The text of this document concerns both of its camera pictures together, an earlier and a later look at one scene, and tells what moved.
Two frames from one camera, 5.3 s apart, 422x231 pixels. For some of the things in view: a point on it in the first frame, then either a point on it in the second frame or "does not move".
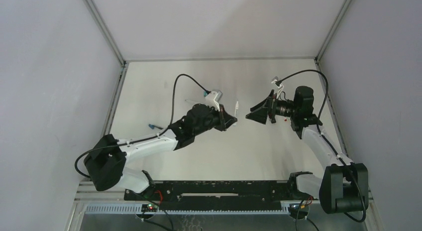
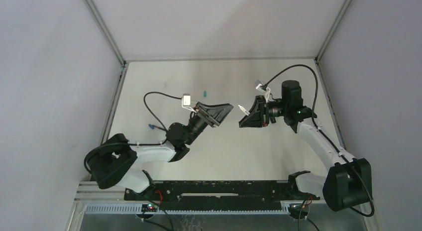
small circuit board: [149, 207] does not move
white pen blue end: [236, 111] to [244, 110]
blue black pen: [153, 126] does not move
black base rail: [216, 196] does not move
